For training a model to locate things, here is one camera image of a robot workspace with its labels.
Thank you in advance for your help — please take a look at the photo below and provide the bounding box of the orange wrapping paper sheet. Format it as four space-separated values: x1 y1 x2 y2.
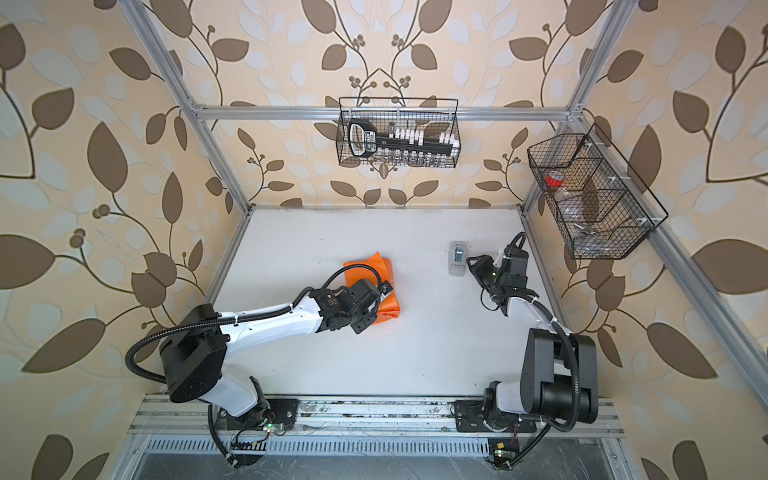
344 252 401 324

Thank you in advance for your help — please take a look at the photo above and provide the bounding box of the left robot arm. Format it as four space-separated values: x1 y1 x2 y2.
160 279 393 427

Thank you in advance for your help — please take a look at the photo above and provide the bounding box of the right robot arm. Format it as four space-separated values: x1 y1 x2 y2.
466 244 599 432

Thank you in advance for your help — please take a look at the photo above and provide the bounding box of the white tape dispenser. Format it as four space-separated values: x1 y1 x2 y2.
448 241 467 277

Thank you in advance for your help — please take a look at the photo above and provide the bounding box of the red capped item in basket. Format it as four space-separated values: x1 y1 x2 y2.
545 170 565 192

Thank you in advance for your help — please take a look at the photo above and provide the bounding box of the black tool set in basket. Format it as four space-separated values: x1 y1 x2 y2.
344 119 461 161

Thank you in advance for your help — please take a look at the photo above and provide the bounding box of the black wire basket right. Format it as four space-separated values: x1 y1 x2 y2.
527 125 669 260

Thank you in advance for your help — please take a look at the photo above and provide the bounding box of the black wire basket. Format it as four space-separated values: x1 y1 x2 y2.
527 125 669 260
335 95 462 169

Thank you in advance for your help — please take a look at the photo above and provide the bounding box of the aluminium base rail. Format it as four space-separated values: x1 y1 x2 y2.
128 395 625 457

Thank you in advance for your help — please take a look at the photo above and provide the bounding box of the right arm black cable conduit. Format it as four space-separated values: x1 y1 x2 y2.
503 231 583 469

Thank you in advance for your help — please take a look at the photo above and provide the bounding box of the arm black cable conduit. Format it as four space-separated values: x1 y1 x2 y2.
124 262 385 469
503 231 583 469

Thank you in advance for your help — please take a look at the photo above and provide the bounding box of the black wire basket centre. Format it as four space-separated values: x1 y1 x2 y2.
335 95 462 169

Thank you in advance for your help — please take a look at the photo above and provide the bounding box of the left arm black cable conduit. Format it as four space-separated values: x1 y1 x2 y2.
124 262 385 469

